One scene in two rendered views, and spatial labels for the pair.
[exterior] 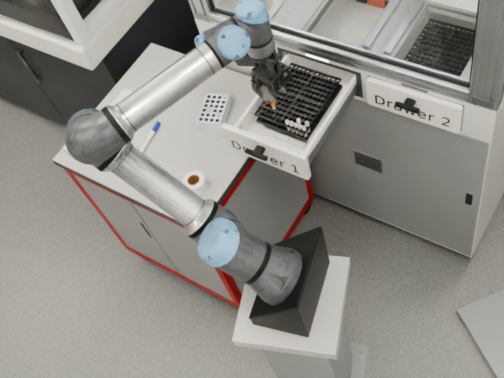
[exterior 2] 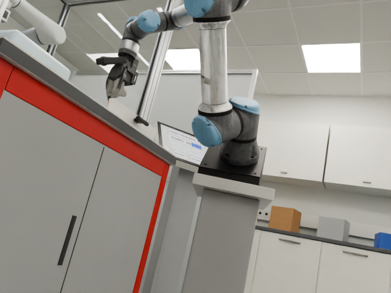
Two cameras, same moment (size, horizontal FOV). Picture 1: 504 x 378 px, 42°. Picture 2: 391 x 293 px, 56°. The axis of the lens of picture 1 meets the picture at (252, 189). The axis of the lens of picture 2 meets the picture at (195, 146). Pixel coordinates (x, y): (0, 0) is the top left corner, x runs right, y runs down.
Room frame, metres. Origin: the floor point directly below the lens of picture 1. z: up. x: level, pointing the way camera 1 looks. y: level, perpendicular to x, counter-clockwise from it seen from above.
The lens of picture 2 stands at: (1.43, 1.22, 0.51)
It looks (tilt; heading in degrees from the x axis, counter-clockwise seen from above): 15 degrees up; 248
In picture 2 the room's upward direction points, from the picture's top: 13 degrees clockwise
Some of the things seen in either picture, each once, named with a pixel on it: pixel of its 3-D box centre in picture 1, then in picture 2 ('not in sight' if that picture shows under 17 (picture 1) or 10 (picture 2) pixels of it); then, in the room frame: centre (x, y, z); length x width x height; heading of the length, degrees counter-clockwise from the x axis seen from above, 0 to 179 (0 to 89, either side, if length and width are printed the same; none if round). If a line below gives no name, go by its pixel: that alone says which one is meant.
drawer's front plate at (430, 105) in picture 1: (412, 104); not in sight; (1.14, -0.52, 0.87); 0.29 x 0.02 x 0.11; 41
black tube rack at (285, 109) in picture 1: (299, 103); not in sight; (1.30, -0.23, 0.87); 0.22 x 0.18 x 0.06; 131
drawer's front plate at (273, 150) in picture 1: (265, 151); (131, 128); (1.17, -0.07, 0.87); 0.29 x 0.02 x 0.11; 41
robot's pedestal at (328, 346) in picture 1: (309, 345); (212, 292); (0.75, 0.00, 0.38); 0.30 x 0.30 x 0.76; 61
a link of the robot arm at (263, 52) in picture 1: (261, 43); (128, 49); (1.25, -0.15, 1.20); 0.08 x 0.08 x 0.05
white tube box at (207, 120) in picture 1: (214, 111); not in sight; (1.47, 0.03, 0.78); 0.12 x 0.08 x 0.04; 148
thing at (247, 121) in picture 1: (301, 101); not in sight; (1.31, -0.23, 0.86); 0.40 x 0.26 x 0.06; 131
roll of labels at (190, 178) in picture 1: (195, 183); not in sight; (1.22, 0.16, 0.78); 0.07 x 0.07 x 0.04
